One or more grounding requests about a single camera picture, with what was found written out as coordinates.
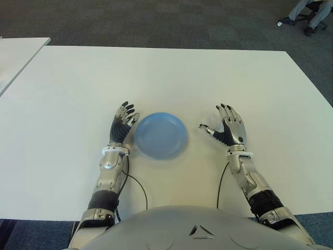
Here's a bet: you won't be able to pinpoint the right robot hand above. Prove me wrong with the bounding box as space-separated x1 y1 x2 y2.
198 103 247 148

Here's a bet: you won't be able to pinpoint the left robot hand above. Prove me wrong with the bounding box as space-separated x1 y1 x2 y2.
108 101 141 144

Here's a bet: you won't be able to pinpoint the blue plastic plate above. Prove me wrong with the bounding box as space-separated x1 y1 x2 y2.
134 111 188 160

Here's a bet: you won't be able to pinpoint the grey robot torso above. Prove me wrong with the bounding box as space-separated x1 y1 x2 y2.
66 205 310 250

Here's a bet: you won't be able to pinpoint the white side table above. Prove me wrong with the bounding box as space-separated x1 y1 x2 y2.
0 37 51 96

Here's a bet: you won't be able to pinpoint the seated person grey trousers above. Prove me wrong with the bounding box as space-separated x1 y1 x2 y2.
287 0 332 36

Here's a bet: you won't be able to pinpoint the person on office chair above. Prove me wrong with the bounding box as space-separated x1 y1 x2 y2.
279 0 333 31

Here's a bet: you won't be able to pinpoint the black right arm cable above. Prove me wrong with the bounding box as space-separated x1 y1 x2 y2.
215 161 231 209

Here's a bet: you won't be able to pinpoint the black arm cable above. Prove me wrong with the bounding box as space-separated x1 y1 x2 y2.
114 153 149 222
215 161 231 209

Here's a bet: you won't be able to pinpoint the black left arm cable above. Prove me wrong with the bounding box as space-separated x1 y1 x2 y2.
114 153 149 222

